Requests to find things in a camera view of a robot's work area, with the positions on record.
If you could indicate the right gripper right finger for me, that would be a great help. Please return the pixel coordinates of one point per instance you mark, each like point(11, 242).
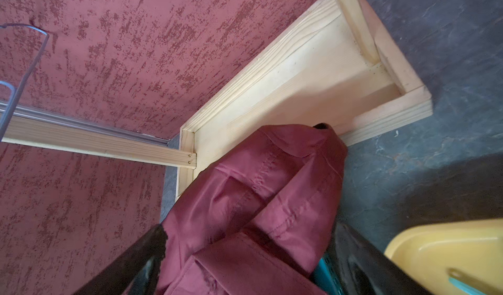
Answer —
point(363, 269)

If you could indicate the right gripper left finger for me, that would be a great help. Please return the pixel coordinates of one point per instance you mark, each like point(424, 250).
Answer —
point(136, 271)

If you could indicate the maroon satin shirt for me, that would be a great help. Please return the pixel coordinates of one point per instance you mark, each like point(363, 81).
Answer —
point(259, 219)

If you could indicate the teal plastic basket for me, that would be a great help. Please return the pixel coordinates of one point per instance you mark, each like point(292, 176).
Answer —
point(325, 277)

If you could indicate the yellow plastic tray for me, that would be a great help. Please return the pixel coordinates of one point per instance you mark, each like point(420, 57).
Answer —
point(469, 251)

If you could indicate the teal clothespin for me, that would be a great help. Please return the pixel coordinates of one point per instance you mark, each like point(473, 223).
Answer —
point(465, 287)

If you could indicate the wooden clothes rack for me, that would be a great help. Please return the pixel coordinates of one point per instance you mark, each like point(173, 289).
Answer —
point(336, 64)

